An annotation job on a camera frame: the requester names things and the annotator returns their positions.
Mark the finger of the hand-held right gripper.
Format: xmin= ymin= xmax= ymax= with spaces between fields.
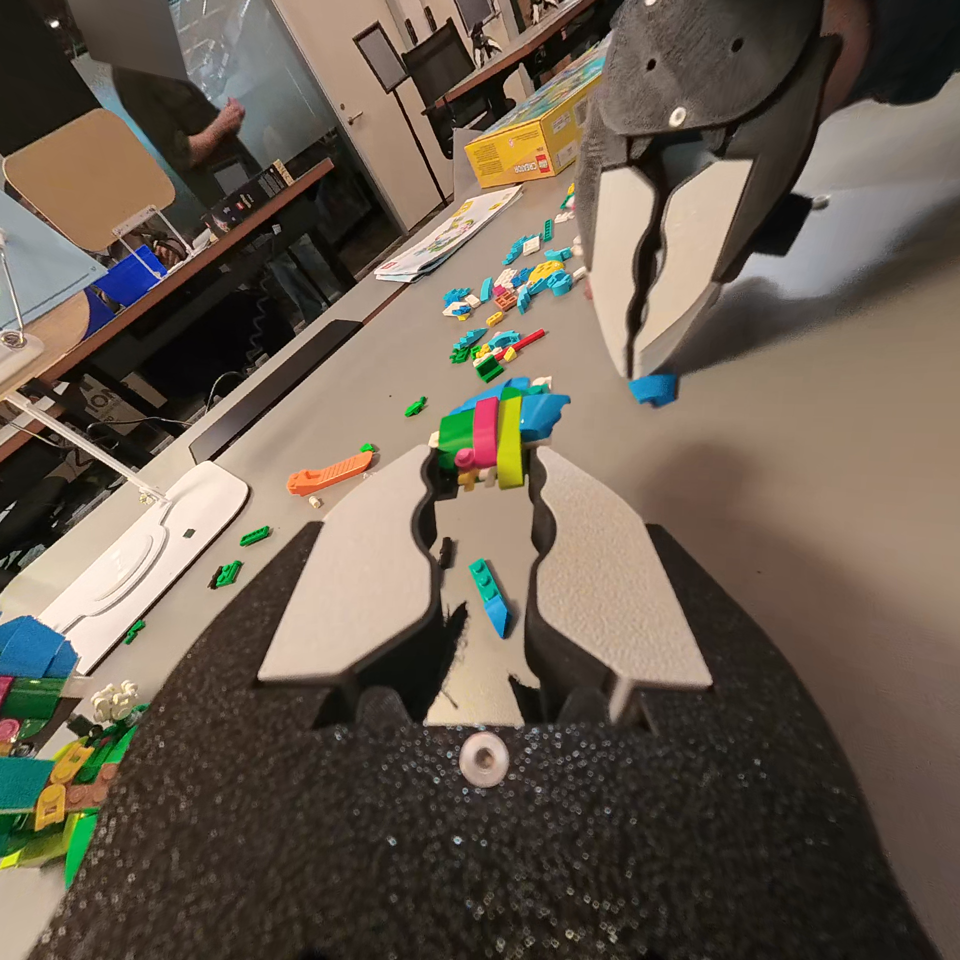
xmin=636 ymin=157 xmax=755 ymax=375
xmin=596 ymin=166 xmax=665 ymax=380

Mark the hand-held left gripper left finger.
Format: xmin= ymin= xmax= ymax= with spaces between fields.
xmin=257 ymin=442 xmax=468 ymax=695

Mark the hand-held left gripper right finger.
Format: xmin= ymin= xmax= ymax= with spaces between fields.
xmin=523 ymin=444 xmax=714 ymax=727

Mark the blue lego brick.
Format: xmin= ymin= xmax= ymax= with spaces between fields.
xmin=628 ymin=371 xmax=680 ymax=408

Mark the multicoloured lego assembly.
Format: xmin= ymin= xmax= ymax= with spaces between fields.
xmin=429 ymin=377 xmax=573 ymax=492

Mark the person's right forearm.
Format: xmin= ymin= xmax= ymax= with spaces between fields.
xmin=855 ymin=0 xmax=960 ymax=106

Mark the pile of loose lego bricks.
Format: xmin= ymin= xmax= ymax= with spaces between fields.
xmin=441 ymin=187 xmax=597 ymax=320

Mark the yellow lego box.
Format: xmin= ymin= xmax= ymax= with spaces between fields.
xmin=465 ymin=33 xmax=609 ymax=189

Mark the small heap of lego pieces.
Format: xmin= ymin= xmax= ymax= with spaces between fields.
xmin=450 ymin=327 xmax=547 ymax=384

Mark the lego instruction booklet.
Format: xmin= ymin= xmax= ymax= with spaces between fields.
xmin=375 ymin=185 xmax=525 ymax=284

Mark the large green lego build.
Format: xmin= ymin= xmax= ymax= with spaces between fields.
xmin=0 ymin=615 xmax=151 ymax=890

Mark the person's right hand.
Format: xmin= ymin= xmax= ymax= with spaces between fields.
xmin=821 ymin=0 xmax=875 ymax=114

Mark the orange brick separator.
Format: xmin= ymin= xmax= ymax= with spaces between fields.
xmin=286 ymin=450 xmax=375 ymax=498

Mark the black table panel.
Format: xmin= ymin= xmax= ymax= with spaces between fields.
xmin=189 ymin=320 xmax=365 ymax=465

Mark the black mesh office chair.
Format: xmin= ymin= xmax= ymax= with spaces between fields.
xmin=401 ymin=18 xmax=500 ymax=159

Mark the black framed sign stand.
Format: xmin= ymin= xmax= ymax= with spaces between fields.
xmin=352 ymin=21 xmax=455 ymax=207

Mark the brown wooden desk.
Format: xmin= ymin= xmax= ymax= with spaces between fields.
xmin=0 ymin=157 xmax=336 ymax=451

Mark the grey door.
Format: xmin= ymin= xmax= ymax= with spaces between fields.
xmin=273 ymin=0 xmax=451 ymax=234

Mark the blue plastic bin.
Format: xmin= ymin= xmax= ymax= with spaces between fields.
xmin=93 ymin=247 xmax=170 ymax=309

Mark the black cardboard box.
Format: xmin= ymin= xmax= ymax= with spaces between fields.
xmin=202 ymin=161 xmax=294 ymax=230

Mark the light blue panel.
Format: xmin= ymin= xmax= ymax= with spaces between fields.
xmin=0 ymin=187 xmax=108 ymax=331

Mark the beige rounded board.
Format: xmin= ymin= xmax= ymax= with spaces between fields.
xmin=3 ymin=108 xmax=177 ymax=254

